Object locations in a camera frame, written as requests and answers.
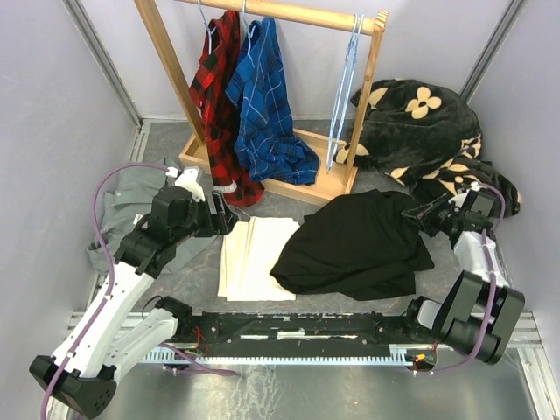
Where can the blue hanger under red shirt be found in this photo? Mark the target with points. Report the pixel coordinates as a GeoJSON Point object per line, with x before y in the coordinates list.
{"type": "Point", "coordinates": [210, 31]}

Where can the wooden clothes rack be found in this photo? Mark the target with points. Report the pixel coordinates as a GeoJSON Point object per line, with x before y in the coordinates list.
{"type": "Point", "coordinates": [328, 186]}

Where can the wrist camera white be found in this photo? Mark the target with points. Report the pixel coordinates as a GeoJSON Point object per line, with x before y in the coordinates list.
{"type": "Point", "coordinates": [459, 199]}
{"type": "Point", "coordinates": [187, 179]}

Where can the cream folded cloth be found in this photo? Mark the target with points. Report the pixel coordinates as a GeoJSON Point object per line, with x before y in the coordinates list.
{"type": "Point", "coordinates": [247, 256]}

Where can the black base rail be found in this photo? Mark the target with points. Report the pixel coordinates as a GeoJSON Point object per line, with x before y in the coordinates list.
{"type": "Point", "coordinates": [295, 335]}

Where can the blue plaid shirt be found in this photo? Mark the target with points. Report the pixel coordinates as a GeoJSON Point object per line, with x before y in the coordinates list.
{"type": "Point", "coordinates": [267, 146]}

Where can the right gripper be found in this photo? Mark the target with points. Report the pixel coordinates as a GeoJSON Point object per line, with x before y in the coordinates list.
{"type": "Point", "coordinates": [416, 213]}

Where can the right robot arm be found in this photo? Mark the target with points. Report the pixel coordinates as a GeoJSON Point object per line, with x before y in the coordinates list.
{"type": "Point", "coordinates": [480, 313]}

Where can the grey shirt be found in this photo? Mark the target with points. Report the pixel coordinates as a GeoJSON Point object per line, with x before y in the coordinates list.
{"type": "Point", "coordinates": [131, 199]}

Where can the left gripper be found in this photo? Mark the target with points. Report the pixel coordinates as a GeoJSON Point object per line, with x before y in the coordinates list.
{"type": "Point", "coordinates": [220, 223]}

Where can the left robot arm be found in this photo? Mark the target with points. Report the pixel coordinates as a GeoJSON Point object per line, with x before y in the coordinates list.
{"type": "Point", "coordinates": [84, 371]}

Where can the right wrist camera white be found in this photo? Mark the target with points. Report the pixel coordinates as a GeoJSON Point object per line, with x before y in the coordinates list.
{"type": "Point", "coordinates": [459, 199]}

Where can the red plaid shirt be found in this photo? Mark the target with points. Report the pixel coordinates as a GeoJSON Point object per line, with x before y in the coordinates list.
{"type": "Point", "coordinates": [219, 116]}

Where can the black shirt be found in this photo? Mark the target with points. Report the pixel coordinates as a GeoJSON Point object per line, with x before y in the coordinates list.
{"type": "Point", "coordinates": [358, 245]}

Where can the light blue hangers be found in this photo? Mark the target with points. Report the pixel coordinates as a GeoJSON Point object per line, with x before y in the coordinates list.
{"type": "Point", "coordinates": [341, 99]}

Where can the black floral blanket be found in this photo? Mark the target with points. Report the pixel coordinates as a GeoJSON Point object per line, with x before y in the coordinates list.
{"type": "Point", "coordinates": [427, 139]}

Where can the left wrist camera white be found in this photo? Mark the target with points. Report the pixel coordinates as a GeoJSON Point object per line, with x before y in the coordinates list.
{"type": "Point", "coordinates": [187, 179]}

